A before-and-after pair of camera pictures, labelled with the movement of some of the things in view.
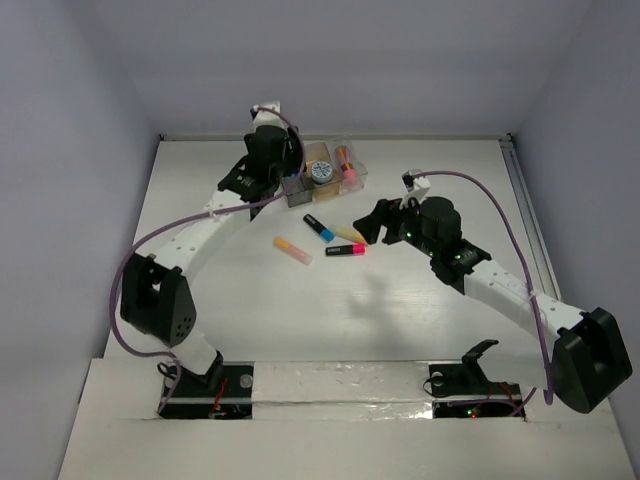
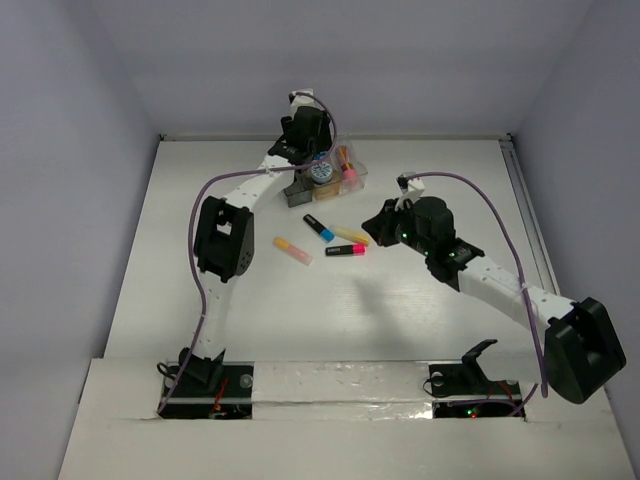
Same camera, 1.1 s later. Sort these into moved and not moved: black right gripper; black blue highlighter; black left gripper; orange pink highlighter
Moved: black left gripper
Not moved: orange pink highlighter; black blue highlighter; black right gripper
